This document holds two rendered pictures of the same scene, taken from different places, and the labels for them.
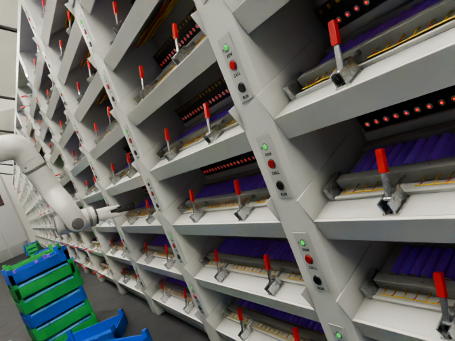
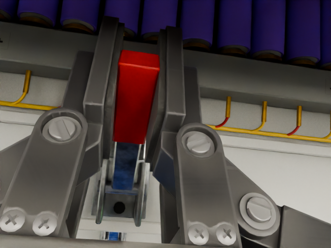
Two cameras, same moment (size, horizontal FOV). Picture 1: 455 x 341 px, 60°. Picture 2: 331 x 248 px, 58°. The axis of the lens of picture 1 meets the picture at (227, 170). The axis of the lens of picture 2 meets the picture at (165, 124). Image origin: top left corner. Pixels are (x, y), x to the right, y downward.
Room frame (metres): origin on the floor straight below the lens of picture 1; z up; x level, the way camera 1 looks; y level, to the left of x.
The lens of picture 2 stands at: (1.73, 0.52, 0.65)
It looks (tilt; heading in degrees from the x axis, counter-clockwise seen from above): 60 degrees down; 283
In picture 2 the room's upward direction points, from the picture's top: 21 degrees clockwise
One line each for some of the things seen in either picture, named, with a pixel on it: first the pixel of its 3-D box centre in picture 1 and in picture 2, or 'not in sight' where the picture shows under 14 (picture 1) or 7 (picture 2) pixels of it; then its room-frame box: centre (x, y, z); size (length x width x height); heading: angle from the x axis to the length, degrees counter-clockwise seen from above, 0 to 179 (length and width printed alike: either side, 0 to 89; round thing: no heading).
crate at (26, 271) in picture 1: (35, 264); not in sight; (2.10, 1.15, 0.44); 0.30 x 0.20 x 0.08; 128
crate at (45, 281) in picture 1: (41, 277); not in sight; (2.10, 1.15, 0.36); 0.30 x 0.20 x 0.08; 128
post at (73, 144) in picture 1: (84, 169); not in sight; (2.59, 0.87, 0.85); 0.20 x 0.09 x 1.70; 120
